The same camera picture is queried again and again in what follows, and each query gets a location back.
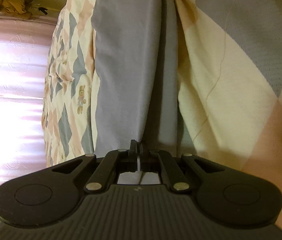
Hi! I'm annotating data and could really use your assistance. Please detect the grey pants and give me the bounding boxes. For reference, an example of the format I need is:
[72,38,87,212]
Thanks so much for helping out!
[90,0,182,184]

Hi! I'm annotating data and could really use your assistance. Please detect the checkered quilt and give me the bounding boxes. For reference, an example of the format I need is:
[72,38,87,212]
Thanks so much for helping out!
[42,0,282,229]

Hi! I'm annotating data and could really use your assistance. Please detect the pink curtain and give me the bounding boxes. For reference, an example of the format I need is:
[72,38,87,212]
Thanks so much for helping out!
[0,15,56,185]

